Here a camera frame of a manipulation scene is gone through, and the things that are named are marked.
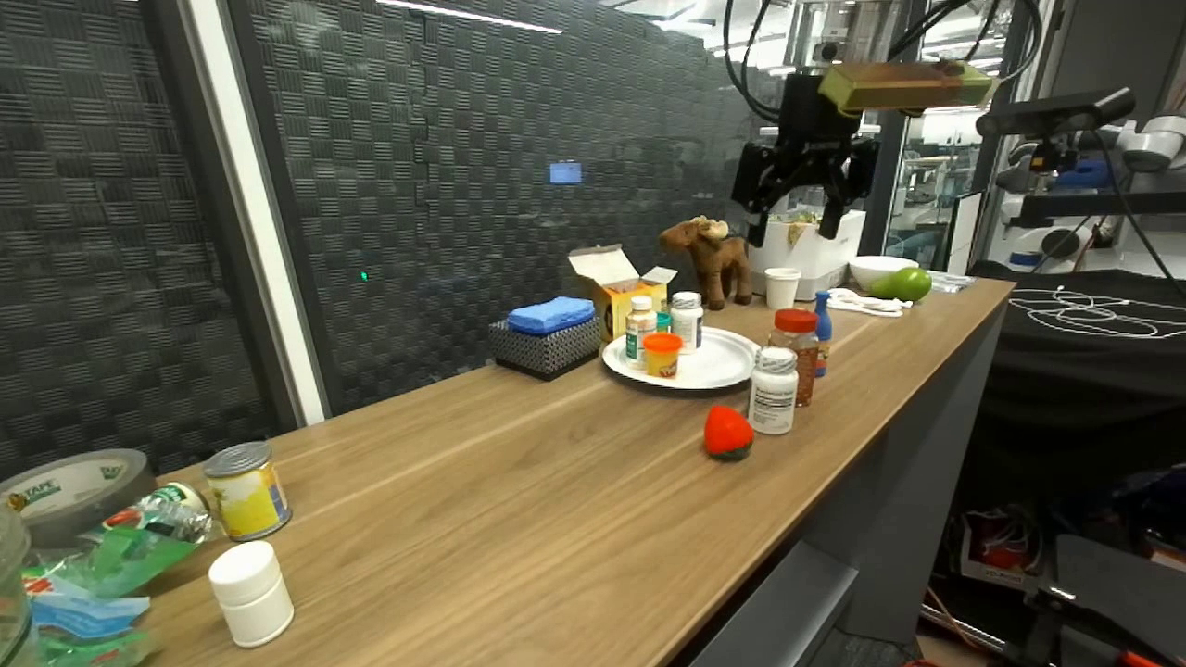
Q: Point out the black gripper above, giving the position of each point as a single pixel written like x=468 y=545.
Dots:
x=818 y=115

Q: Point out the orange lid spice jar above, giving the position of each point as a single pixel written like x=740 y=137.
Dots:
x=803 y=355

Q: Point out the white bottle green label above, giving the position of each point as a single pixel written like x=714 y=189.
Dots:
x=639 y=323

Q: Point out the orange lid yellow putty tub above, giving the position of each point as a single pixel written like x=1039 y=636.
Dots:
x=661 y=359

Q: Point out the white paper plate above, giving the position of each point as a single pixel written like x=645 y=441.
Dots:
x=724 y=361

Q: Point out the red toy strawberry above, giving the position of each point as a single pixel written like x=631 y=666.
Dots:
x=728 y=431

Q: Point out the white round plastic cup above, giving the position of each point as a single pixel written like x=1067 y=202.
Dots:
x=783 y=288

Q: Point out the white bowl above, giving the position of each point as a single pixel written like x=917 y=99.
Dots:
x=876 y=271

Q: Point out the brown plush moose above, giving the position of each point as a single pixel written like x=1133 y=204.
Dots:
x=714 y=257

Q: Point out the white cloth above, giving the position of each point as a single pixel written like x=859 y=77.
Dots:
x=865 y=302

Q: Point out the blue toy bottle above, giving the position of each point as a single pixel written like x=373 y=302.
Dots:
x=824 y=323

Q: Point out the green fruit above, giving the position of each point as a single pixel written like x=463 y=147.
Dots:
x=913 y=282

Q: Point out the white pill bottle grey label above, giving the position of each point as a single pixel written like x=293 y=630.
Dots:
x=771 y=393

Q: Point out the open yellow cardboard box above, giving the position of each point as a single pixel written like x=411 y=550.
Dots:
x=614 y=291

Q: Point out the blue tape strip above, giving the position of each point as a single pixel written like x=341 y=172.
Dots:
x=566 y=172

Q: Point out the grey woven basket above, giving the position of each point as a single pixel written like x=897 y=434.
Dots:
x=542 y=355

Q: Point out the black covered table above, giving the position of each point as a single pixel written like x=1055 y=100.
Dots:
x=1087 y=371

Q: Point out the yellow can grey lid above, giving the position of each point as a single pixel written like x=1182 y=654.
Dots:
x=245 y=496

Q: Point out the small white jar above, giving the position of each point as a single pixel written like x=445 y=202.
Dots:
x=249 y=594

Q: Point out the green plastic wrapper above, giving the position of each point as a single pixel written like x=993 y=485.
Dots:
x=117 y=557

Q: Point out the blue plastic wrapper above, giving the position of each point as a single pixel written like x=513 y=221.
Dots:
x=88 y=618

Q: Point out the brown green wrist camera block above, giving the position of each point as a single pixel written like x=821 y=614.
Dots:
x=903 y=87

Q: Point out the grey duct tape roll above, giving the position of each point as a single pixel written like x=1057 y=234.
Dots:
x=67 y=488

